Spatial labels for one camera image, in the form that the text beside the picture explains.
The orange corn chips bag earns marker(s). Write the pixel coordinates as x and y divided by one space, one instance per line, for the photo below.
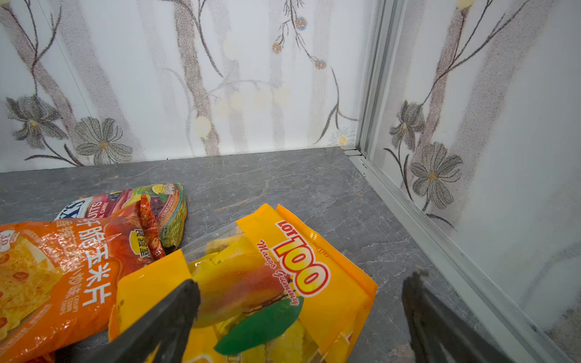
59 279

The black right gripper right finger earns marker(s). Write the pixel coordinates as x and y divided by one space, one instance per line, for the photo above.
437 333

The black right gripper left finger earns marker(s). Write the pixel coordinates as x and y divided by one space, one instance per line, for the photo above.
162 333

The yellow mango gummy bag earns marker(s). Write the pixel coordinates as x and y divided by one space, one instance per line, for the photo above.
272 290

